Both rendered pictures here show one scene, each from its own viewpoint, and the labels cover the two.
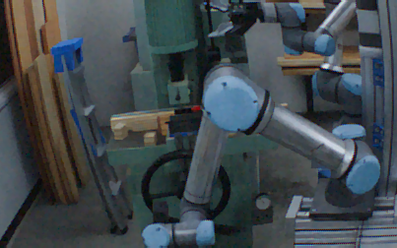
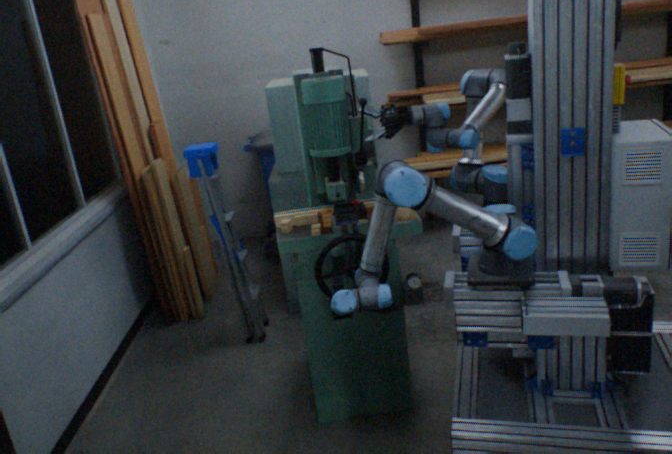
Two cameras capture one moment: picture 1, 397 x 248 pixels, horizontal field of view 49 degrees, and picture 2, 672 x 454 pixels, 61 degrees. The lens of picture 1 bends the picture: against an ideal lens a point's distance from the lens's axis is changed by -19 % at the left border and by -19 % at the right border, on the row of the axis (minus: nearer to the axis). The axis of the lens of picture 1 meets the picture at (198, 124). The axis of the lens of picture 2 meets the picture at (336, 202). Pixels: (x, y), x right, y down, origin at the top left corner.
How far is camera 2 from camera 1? 63 cm
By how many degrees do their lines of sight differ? 7
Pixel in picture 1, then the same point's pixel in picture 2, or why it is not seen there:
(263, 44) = (380, 152)
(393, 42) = (547, 126)
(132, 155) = (301, 244)
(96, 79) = not seen: hidden behind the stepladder
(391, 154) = (546, 231)
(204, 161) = (378, 236)
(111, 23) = (224, 130)
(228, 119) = (404, 198)
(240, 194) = (392, 275)
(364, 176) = (522, 243)
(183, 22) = (341, 128)
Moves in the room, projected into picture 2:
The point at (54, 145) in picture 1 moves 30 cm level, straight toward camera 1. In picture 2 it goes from (179, 256) to (190, 272)
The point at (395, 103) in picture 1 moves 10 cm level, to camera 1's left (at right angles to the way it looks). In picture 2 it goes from (548, 183) to (521, 188)
